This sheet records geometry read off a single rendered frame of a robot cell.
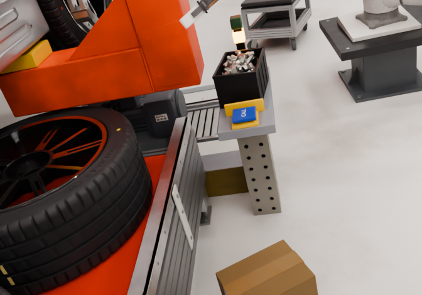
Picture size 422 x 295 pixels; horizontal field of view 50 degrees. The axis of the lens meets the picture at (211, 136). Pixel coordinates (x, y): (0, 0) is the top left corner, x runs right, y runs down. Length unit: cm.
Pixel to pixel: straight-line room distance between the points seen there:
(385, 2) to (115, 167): 149
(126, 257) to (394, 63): 158
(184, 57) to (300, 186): 69
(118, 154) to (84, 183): 13
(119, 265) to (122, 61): 63
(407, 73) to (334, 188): 84
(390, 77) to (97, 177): 159
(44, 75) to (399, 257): 126
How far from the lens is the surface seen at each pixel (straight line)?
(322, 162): 189
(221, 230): 166
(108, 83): 153
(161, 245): 111
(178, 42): 142
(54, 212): 116
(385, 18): 228
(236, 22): 159
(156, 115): 177
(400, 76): 236
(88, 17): 182
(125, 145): 129
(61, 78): 158
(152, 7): 141
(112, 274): 125
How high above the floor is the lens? 110
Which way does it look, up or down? 30 degrees down
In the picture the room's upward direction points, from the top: 15 degrees counter-clockwise
